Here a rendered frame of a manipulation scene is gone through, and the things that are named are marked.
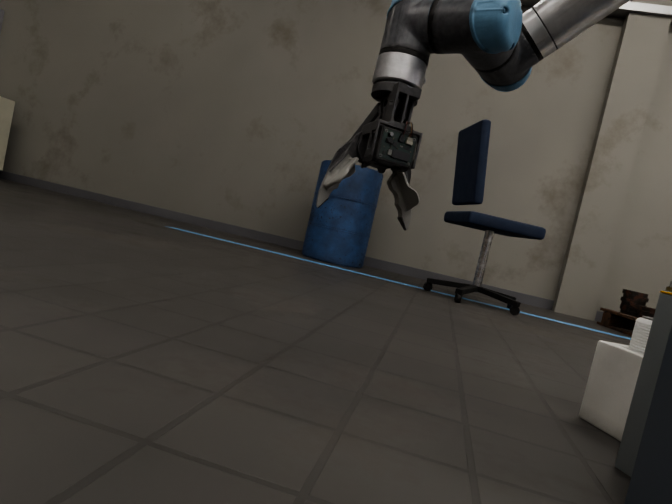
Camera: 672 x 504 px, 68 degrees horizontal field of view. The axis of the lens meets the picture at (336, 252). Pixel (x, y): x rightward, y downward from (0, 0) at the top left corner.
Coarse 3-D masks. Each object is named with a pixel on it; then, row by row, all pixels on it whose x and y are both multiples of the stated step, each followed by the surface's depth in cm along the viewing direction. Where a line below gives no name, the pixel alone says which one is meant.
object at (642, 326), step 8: (640, 320) 106; (648, 320) 105; (640, 328) 105; (648, 328) 104; (632, 336) 108; (640, 336) 105; (648, 336) 104; (632, 344) 107; (640, 344) 105; (640, 352) 105
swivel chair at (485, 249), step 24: (480, 144) 310; (456, 168) 351; (480, 168) 311; (456, 192) 347; (480, 192) 312; (456, 216) 317; (480, 216) 295; (480, 264) 321; (456, 288) 299; (480, 288) 319
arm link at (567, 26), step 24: (552, 0) 73; (576, 0) 71; (600, 0) 70; (624, 0) 71; (528, 24) 75; (552, 24) 73; (576, 24) 73; (528, 48) 75; (552, 48) 76; (480, 72) 78; (504, 72) 77; (528, 72) 81
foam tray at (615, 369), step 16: (608, 352) 108; (624, 352) 105; (592, 368) 112; (608, 368) 108; (624, 368) 104; (592, 384) 111; (608, 384) 107; (624, 384) 103; (592, 400) 110; (608, 400) 106; (624, 400) 102; (592, 416) 109; (608, 416) 105; (624, 416) 102; (608, 432) 104
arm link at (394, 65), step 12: (384, 60) 73; (396, 60) 72; (408, 60) 72; (420, 60) 73; (384, 72) 72; (396, 72) 72; (408, 72) 72; (420, 72) 73; (408, 84) 73; (420, 84) 74
